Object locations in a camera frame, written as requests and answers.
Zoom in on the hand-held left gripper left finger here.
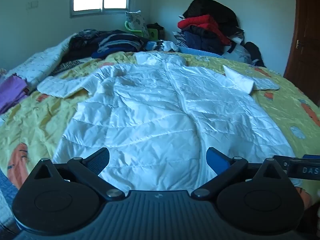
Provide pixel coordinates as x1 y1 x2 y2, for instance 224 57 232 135
34 147 125 202

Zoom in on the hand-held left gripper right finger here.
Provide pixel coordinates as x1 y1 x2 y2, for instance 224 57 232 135
191 147 288 202

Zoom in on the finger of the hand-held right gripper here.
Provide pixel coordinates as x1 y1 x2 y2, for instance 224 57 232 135
273 155 291 167

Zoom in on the white puffer jacket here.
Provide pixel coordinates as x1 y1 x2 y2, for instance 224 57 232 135
37 51 304 192

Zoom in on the yellow printed blanket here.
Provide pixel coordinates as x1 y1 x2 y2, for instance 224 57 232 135
0 51 320 205

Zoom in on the blue patterned sheet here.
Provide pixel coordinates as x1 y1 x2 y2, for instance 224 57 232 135
0 170 19 227

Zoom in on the zebra striped cloth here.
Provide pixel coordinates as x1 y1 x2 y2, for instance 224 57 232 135
51 59 84 76

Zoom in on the grey bag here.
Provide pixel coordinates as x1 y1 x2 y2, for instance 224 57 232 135
221 44 253 63

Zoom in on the black backpack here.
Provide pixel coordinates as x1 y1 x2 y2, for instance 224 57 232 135
244 41 267 68

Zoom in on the purple cloth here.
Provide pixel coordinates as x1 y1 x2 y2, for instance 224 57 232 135
0 74 29 114

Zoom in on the white printed quilt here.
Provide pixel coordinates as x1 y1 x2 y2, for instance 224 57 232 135
7 33 78 90

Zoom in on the dark striped sweater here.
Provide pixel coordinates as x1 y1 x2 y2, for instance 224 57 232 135
91 30 149 58

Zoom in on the black patterned garment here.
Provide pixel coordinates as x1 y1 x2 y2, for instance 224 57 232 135
66 29 105 63

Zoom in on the navy jacket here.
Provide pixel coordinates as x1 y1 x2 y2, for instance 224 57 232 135
181 25 229 55

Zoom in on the white plastic bag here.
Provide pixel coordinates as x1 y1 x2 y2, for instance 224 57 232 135
145 40 179 53

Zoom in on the checked cloth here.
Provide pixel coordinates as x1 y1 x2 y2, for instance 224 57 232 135
172 30 187 47

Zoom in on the green plastic chair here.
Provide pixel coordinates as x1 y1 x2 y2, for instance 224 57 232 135
124 21 143 37

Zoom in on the red jacket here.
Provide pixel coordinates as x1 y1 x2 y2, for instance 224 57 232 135
177 15 232 45

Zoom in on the green and black box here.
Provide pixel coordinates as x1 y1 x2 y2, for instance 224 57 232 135
147 23 165 42

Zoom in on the brown wooden door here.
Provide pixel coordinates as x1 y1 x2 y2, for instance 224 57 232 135
284 0 320 95

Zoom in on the printed pillow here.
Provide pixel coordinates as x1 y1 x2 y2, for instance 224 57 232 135
125 10 150 38

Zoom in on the window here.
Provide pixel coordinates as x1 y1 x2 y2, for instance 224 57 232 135
70 0 132 18

